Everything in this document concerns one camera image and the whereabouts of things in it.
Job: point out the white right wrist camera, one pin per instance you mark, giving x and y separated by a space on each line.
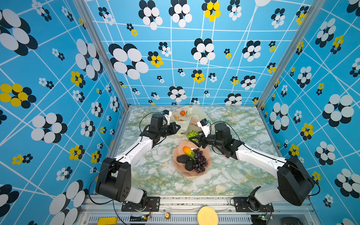
205 126

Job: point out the aluminium front rail frame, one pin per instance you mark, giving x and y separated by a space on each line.
184 211

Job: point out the pink scalloped fruit plate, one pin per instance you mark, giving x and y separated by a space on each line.
181 167

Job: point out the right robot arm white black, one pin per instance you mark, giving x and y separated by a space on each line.
293 181

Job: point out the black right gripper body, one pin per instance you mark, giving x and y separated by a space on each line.
211 140

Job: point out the dark purple grape bunch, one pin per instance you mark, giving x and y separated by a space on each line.
200 162

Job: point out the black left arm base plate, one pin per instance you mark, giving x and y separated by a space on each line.
148 204

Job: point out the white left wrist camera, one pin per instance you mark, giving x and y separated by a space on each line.
167 114

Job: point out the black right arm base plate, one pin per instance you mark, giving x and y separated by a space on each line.
245 204

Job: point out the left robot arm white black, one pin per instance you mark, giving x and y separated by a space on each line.
114 178

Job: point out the yellow box on rail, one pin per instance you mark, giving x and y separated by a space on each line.
108 221

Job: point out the dark avocado fruit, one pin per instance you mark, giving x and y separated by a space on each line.
189 165
183 159

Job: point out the green kiwi fruit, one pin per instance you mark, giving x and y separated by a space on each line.
192 134

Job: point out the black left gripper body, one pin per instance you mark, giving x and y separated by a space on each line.
167 130

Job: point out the translucent yellowish plastic bag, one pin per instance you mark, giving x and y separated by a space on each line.
188 117

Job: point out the small brass knob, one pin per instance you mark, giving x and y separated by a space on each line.
167 216

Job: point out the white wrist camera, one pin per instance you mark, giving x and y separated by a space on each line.
205 126
167 114

